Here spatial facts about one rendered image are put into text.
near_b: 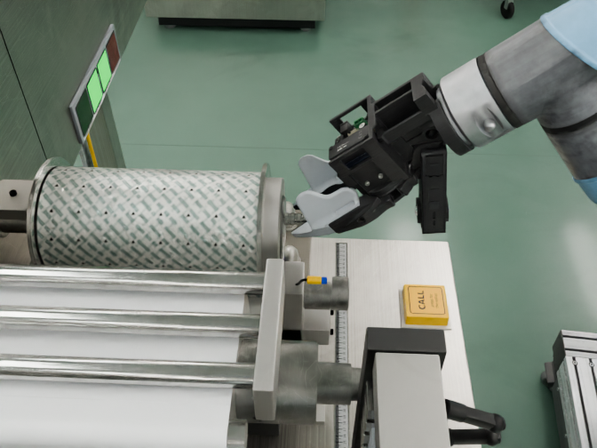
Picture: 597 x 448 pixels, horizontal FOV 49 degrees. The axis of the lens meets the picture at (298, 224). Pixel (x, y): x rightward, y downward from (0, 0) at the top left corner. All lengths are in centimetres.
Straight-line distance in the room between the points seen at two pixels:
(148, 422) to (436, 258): 87
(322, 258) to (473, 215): 150
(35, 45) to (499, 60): 60
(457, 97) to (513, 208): 211
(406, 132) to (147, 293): 30
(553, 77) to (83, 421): 44
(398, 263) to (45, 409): 86
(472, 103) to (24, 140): 56
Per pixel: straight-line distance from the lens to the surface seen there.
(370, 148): 61
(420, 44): 364
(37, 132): 94
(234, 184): 71
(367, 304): 112
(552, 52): 59
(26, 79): 91
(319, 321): 80
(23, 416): 42
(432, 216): 68
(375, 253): 120
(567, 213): 276
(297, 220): 72
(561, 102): 61
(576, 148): 64
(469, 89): 60
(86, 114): 109
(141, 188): 72
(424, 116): 62
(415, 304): 110
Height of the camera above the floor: 178
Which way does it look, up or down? 45 degrees down
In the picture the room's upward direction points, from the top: straight up
